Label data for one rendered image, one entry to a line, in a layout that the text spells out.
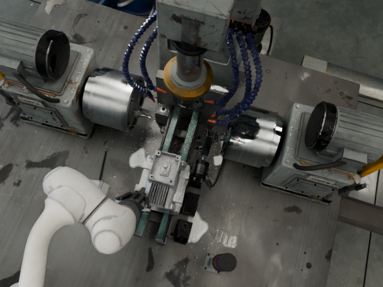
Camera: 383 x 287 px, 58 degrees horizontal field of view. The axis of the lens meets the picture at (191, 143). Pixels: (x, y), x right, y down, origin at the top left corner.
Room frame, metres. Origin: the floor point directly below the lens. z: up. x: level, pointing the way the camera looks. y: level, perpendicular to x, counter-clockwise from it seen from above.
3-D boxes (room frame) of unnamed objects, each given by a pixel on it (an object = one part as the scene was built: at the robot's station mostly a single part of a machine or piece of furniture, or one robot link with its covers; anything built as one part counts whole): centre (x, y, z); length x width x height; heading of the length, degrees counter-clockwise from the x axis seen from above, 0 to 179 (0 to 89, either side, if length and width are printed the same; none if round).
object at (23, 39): (0.64, 0.69, 1.16); 0.33 x 0.26 x 0.42; 84
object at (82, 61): (0.67, 0.65, 0.99); 0.35 x 0.31 x 0.37; 84
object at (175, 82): (0.65, 0.05, 1.43); 0.18 x 0.18 x 0.48
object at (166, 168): (0.35, 0.08, 1.11); 0.12 x 0.11 x 0.07; 176
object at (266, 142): (0.58, -0.27, 1.04); 0.41 x 0.25 x 0.25; 84
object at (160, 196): (0.31, 0.09, 1.01); 0.20 x 0.19 x 0.19; 176
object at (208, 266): (0.04, -0.19, 1.01); 0.08 x 0.08 x 0.42; 84
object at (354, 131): (0.51, -0.57, 1.16); 0.33 x 0.26 x 0.42; 84
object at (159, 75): (0.76, 0.04, 0.97); 0.30 x 0.11 x 0.34; 84
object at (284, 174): (0.55, -0.54, 0.99); 0.35 x 0.31 x 0.37; 84
